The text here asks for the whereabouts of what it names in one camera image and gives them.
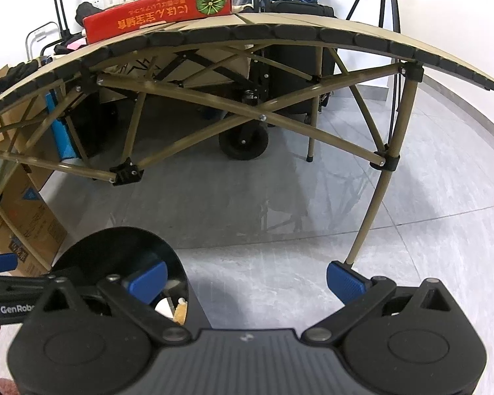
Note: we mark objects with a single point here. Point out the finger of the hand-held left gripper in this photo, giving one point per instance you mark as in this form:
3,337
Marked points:
0,262
16,284

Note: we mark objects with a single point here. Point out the pink packet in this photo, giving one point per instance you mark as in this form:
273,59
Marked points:
76,43

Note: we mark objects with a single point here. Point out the black soft bag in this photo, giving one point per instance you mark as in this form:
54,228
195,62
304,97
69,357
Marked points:
88,12

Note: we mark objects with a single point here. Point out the red cardboard box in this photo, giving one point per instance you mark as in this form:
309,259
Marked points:
140,16

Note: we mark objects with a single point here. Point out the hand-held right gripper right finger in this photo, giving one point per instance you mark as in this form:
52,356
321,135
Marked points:
345,284

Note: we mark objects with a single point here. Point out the printed cardboard box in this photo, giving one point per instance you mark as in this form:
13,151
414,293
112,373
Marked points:
29,222

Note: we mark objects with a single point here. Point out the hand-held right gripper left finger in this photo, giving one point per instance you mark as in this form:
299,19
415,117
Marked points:
148,282

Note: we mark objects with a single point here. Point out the black round bin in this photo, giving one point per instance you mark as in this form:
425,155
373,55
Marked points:
107,251

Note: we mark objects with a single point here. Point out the black rubber wheel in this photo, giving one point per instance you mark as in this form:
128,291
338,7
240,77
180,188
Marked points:
234,148

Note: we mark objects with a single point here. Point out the black cloth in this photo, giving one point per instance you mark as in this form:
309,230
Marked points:
22,69

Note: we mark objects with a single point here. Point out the black suitcase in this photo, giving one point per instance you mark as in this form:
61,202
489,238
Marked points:
292,70

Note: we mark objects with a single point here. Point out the grey metal folding frame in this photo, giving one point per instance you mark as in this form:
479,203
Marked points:
45,26

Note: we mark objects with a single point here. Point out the blue storage box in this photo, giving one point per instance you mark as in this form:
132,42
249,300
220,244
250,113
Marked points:
61,131

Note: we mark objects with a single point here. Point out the black tripod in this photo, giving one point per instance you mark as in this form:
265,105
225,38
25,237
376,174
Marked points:
382,0

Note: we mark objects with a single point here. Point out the white and yellow plush toy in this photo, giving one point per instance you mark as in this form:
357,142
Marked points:
180,314

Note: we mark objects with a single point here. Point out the tan slatted folding table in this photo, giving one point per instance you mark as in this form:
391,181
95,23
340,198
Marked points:
271,32

